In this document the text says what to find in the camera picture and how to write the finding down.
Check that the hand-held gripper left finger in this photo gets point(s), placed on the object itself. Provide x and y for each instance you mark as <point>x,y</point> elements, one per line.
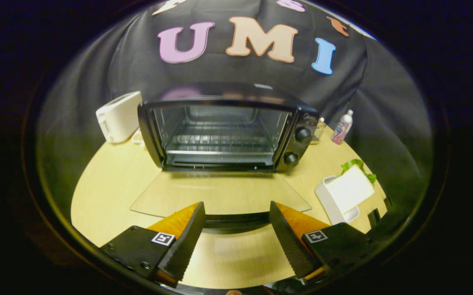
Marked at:
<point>185,241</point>

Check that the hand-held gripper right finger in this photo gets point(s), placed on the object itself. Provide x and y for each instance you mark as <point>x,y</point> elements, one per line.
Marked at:
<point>287,246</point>

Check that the white bread lettuce sandwich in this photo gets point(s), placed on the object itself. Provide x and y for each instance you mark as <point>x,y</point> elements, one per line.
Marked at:
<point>349,190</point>

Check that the black toaster oven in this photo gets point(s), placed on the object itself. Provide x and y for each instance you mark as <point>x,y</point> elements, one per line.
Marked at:
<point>293,139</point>

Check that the white toaster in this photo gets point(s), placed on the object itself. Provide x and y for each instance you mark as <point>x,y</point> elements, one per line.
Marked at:
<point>119,116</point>

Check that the white rectangular dish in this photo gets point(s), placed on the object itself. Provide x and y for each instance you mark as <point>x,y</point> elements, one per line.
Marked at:
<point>329,205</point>

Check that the pink labelled bottle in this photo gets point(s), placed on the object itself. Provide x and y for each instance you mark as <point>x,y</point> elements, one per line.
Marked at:
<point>342,129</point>

